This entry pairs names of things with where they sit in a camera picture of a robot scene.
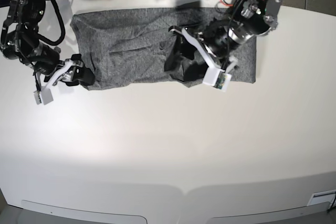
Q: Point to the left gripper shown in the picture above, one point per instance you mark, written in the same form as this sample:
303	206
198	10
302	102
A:
217	38

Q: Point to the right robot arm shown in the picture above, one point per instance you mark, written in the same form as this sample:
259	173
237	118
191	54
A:
20	39

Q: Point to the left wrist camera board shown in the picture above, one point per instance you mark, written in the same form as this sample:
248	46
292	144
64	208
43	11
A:
217	78

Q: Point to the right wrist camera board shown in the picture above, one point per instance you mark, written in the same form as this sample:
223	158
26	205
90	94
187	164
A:
43	97

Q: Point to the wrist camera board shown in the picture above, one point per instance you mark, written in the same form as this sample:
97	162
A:
217	78
43	97

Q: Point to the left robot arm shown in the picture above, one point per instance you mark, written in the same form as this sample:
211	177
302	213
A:
244	20

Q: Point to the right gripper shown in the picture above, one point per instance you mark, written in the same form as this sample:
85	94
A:
70	71

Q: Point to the grey long-sleeve T-shirt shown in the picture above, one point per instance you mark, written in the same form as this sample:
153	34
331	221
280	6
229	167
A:
129	46

